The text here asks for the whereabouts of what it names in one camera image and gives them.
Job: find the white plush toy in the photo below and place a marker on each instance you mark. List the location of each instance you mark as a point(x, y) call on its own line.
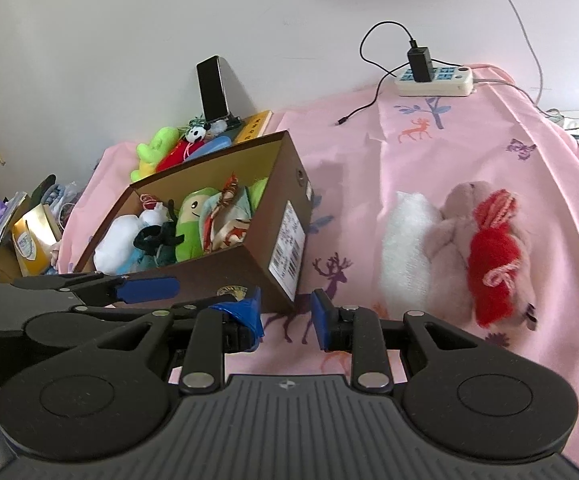
point(117, 247)

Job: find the black charger plug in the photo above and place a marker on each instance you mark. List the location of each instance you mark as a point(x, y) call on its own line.
point(421, 65)

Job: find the crumpled plastic bag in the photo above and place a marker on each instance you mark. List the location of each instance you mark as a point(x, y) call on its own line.
point(61, 200)

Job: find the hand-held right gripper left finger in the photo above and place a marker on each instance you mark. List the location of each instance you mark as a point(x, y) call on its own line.
point(243, 317)

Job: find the yellow book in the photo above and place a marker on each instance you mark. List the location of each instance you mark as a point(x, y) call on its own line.
point(252, 127)

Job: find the green smiling plush doll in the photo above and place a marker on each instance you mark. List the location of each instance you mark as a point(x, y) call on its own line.
point(192, 225)

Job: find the panda plush toy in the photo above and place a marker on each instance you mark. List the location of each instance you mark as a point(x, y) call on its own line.
point(197, 133)

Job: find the black plush toy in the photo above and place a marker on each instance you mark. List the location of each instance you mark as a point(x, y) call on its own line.
point(157, 237)

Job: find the white power strip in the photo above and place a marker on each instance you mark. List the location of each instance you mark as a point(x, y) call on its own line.
point(434, 87)

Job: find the pink printed bedsheet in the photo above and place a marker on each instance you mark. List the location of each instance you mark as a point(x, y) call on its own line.
point(369, 160)

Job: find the green plush toy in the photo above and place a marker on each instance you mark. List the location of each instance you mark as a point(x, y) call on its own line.
point(157, 147)

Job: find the blue plush toy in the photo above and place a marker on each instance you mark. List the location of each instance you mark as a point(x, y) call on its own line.
point(214, 146)

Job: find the black rectangular device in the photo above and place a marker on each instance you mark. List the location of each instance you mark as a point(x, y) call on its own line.
point(213, 87)

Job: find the pink plush bear red knit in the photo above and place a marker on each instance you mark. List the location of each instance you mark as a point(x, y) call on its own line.
point(494, 255)

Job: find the red plush toy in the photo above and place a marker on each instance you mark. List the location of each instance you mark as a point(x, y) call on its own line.
point(177, 156)

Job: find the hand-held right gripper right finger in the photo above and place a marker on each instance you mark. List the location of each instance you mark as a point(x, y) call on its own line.
point(322, 322)

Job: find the brown cardboard box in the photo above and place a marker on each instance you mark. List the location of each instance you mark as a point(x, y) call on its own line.
point(269, 195)

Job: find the yellow packets clutter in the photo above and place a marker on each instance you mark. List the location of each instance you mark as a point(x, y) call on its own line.
point(31, 240)

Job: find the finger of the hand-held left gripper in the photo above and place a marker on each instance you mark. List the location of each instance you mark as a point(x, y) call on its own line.
point(149, 288)

